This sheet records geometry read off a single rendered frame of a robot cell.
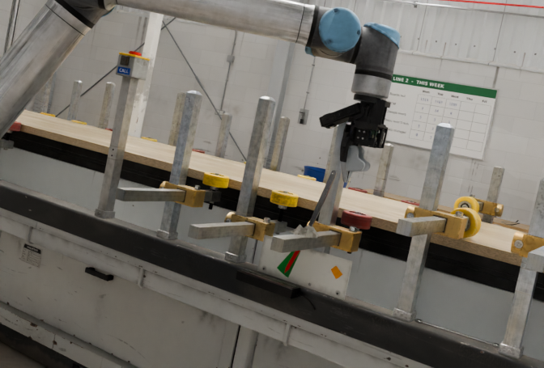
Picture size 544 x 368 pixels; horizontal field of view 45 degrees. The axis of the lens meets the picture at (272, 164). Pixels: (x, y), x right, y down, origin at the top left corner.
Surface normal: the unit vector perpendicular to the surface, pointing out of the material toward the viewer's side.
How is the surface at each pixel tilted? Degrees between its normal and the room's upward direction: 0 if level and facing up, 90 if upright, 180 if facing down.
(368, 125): 90
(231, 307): 90
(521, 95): 90
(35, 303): 91
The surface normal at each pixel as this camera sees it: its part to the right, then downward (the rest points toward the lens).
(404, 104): -0.41, -0.03
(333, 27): 0.13, 0.08
